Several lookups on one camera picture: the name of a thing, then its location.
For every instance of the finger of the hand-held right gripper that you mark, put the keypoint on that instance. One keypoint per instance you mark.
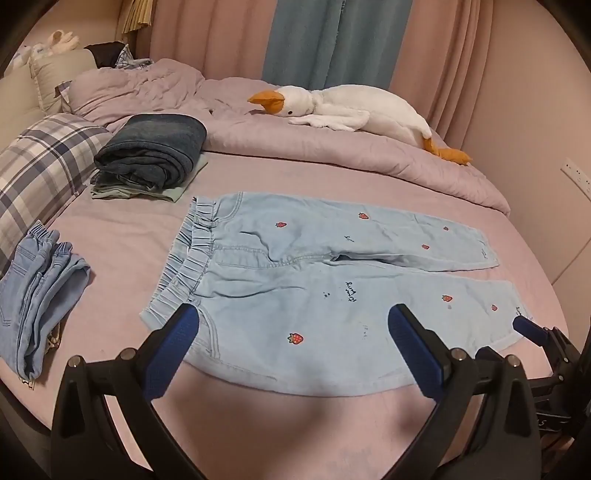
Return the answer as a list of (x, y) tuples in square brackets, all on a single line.
[(526, 326)]

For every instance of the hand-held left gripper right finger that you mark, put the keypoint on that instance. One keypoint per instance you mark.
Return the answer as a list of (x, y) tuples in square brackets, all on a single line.
[(413, 348)]

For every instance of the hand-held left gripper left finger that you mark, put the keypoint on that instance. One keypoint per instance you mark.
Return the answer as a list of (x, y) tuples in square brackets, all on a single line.
[(178, 344)]

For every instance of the light blue strawberry print pants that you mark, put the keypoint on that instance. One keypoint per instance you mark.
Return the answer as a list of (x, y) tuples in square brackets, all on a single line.
[(286, 286)]

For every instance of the folded pale green cloth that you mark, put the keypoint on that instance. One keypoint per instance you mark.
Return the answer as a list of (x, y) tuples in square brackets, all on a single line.
[(173, 194)]

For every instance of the folded light blue jeans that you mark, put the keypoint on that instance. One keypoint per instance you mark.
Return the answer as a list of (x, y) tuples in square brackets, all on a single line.
[(39, 281)]

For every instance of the folded dark blue jeans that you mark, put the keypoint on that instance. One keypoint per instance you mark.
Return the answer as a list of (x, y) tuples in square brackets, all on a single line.
[(152, 150)]

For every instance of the plaid pillow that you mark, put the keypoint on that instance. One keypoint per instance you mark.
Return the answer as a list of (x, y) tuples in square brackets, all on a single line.
[(44, 161)]

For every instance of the pink duvet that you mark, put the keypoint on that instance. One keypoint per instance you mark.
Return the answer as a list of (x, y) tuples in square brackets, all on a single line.
[(295, 134)]

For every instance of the white goose plush toy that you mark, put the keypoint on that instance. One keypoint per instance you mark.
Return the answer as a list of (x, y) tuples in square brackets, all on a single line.
[(360, 108)]

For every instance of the pink curtain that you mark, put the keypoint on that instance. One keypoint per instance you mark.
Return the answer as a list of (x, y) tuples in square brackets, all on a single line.
[(443, 55)]

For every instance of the plaid shirt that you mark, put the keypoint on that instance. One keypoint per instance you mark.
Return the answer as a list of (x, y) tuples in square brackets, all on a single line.
[(131, 60)]

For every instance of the cream pillow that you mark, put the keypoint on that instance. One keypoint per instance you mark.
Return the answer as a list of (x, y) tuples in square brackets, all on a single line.
[(60, 74)]

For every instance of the dark clothes pile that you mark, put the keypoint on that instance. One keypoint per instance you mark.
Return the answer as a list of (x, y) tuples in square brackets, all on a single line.
[(104, 53)]

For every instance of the blue curtain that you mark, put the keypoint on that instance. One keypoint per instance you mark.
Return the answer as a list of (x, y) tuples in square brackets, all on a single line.
[(323, 41)]

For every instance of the white plush bunny toy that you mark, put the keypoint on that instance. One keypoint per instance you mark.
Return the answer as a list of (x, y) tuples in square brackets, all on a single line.
[(62, 40)]

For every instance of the yellow pleated curtain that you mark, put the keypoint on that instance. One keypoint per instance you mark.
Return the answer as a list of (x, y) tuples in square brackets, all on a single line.
[(137, 16)]

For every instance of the white wall socket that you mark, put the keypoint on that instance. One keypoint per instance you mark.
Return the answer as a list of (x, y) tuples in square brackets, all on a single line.
[(577, 175)]

